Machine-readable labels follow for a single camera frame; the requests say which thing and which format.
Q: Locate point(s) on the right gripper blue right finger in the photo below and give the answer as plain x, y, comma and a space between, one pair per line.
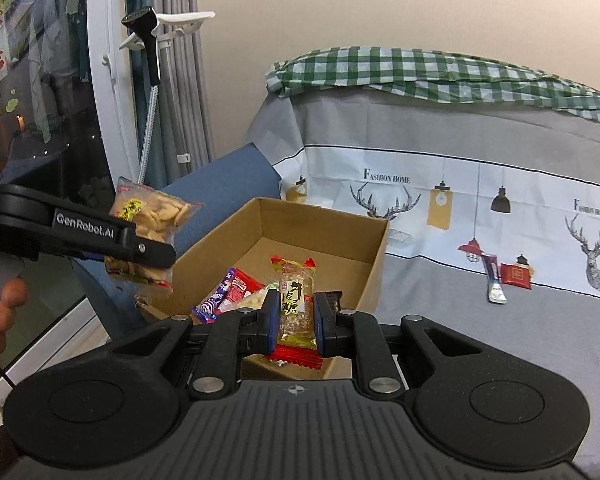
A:
324, 324

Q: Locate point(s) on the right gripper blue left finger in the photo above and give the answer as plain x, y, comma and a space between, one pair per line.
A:
268, 322

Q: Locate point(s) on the red-yellow nougat candy packet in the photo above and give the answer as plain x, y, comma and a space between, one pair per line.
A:
296, 341

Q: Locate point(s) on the purple snack bar packet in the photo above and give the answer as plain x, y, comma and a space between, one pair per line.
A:
207, 311

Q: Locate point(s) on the brown cardboard box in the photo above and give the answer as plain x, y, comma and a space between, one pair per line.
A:
347, 249

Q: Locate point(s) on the clear bag of crackers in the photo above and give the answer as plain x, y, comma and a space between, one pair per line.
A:
158, 216

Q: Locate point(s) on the purple silver wrapper packet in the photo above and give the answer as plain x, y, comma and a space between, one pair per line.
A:
494, 291

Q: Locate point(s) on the red square snack packet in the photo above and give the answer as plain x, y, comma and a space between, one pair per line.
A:
516, 274

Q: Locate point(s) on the dark brown chocolate bar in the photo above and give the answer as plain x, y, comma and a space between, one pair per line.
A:
334, 299

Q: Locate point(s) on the pale cracker pack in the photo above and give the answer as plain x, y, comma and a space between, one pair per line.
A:
254, 300

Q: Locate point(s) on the red wafer bar packet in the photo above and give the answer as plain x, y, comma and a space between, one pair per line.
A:
242, 285

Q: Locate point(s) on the grey curtain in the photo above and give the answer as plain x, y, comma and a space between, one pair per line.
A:
181, 140

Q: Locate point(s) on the green checkered cloth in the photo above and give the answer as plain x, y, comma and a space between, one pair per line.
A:
434, 76

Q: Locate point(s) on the white door frame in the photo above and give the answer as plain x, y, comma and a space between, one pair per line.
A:
111, 74

